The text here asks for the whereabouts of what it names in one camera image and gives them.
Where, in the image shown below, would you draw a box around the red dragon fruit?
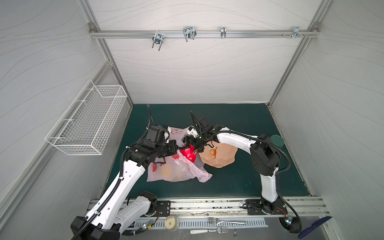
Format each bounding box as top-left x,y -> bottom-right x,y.
180,145 -> 198,163

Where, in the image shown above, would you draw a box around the pink strawberry plastic bag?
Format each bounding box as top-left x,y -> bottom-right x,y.
146,125 -> 213,183

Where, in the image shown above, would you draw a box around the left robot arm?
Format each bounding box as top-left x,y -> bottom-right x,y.
71,112 -> 179,240

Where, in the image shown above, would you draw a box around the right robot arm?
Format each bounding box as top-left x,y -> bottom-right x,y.
179,113 -> 292,215

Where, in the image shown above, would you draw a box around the peach scalloped fruit plate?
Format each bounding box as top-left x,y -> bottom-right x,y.
199,143 -> 238,168

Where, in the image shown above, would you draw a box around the green table mat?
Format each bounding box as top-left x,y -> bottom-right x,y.
106,103 -> 310,199

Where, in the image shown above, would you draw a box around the green lidded glass jar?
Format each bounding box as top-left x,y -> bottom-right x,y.
270,135 -> 285,148

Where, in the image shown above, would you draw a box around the silver fork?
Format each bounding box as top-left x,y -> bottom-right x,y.
207,218 -> 247,226

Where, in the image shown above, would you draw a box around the metal hook clamp middle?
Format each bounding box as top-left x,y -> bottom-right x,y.
183,26 -> 197,42

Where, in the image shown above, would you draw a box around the metal hook clamp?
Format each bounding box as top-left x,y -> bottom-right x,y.
152,33 -> 164,51
183,26 -> 197,42

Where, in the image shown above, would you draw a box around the metal hook clamp left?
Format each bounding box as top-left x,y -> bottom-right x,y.
152,33 -> 164,51

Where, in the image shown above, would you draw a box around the black round fan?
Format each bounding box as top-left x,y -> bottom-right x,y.
279,216 -> 302,234

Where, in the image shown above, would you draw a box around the metal bolt clamp right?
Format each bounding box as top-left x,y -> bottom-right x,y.
282,27 -> 309,39

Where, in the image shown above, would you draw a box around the blue plastic tool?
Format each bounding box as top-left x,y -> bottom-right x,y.
298,216 -> 332,239

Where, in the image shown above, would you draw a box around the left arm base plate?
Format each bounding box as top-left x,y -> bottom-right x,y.
147,201 -> 171,217

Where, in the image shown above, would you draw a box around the white wire basket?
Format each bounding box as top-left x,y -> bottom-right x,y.
45,80 -> 127,156

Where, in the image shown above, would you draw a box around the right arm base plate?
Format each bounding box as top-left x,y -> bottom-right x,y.
242,198 -> 288,216

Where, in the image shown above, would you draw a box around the white handled fork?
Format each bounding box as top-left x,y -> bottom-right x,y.
190,227 -> 229,235

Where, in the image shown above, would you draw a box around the metal ring clamp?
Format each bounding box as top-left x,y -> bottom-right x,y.
221,27 -> 227,39

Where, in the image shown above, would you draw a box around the aluminium cross rail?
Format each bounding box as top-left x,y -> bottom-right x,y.
90,29 -> 321,39

